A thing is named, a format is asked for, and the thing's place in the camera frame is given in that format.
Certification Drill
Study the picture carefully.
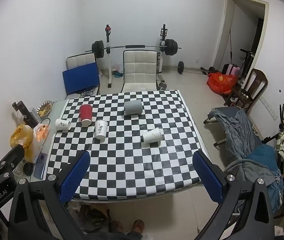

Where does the barbell with black plates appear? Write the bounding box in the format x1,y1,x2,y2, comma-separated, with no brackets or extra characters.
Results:
86,39,182,58

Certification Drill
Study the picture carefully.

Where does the black round cap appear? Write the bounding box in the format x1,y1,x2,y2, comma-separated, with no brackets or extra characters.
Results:
23,162,34,176

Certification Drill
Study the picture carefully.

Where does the pink suitcase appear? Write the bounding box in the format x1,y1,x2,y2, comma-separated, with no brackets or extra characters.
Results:
222,64,241,77

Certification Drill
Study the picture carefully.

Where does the white barbell rack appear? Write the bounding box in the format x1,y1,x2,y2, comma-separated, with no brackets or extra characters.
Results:
104,24,169,88

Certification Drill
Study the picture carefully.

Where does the blue cushion board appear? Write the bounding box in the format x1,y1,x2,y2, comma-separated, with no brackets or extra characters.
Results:
62,63,100,97

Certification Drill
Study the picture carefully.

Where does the door frame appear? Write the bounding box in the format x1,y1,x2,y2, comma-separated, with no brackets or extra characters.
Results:
211,0,269,70

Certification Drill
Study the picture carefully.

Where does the red paper cup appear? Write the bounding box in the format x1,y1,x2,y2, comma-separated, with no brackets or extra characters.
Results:
79,104,93,127

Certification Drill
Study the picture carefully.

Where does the bowl of food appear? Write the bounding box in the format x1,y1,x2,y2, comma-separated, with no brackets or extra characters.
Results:
36,100,54,117

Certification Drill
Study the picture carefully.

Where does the folding cot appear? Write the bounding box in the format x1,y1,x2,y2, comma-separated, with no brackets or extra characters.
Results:
203,106,261,155

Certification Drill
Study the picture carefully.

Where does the yellow plastic bag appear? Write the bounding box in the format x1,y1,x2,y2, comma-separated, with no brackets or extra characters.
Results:
10,124,35,163

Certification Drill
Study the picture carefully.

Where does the black tripod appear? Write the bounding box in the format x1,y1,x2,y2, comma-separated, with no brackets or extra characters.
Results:
263,103,284,143

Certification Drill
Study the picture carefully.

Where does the white wall socket strip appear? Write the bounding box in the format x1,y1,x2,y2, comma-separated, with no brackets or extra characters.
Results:
259,96,279,120

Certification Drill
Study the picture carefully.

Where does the dark wooden chair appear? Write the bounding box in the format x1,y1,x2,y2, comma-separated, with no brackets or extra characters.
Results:
223,68,268,110

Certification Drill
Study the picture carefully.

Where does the grey cup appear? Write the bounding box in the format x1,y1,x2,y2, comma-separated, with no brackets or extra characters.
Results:
124,99,143,115

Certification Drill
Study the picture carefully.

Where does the white speckled paper cup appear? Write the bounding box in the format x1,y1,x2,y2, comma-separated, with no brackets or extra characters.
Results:
142,127,162,146

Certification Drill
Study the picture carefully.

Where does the black kick scooter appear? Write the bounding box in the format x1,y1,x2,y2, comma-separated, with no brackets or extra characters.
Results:
239,49,254,78

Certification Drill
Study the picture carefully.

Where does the blue grey jacket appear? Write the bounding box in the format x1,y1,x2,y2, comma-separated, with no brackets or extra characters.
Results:
225,145,284,212

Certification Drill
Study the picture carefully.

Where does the tall white printed cup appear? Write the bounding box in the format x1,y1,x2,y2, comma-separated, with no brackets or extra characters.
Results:
94,120,109,140

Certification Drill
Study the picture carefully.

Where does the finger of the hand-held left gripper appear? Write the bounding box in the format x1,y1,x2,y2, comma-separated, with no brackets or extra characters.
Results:
0,144,25,173

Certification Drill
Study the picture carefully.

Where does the small white paper cup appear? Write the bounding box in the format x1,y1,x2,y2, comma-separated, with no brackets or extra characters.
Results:
55,118,71,131

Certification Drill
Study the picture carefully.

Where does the orange snack bag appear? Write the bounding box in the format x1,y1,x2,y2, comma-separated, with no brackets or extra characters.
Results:
33,123,51,142

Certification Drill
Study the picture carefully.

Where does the person's foot in sandal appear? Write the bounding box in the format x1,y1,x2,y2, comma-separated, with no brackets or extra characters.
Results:
131,219,145,235

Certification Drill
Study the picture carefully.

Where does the black desk stand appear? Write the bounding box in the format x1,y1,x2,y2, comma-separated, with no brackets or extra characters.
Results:
12,101,39,130

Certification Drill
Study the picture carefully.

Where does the grey cloth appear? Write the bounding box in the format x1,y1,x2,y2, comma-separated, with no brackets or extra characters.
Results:
211,109,255,161

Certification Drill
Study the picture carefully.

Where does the narrow white padded chair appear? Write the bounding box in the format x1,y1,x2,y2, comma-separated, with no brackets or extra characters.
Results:
66,53,100,98

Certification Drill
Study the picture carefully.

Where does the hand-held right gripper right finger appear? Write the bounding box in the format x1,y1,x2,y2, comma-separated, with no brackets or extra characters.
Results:
192,150,275,240

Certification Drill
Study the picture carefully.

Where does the wide white padded chair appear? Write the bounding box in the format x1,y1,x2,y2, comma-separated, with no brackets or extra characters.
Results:
120,50,159,93

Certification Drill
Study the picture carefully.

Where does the small black dumbbell bar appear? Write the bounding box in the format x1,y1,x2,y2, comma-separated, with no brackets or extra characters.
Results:
174,61,207,75

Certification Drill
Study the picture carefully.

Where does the blue smartphone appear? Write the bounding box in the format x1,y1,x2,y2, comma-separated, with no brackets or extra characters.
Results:
33,152,48,180

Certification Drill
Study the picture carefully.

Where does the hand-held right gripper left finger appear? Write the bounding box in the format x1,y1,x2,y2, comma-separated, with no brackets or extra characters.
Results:
8,150,91,240

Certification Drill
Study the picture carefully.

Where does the black white checkered tablecloth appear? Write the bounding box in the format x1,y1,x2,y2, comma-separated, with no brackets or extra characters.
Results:
47,89,209,200

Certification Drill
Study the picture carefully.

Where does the red plastic bag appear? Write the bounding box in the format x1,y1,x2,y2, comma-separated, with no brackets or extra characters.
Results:
206,72,238,95

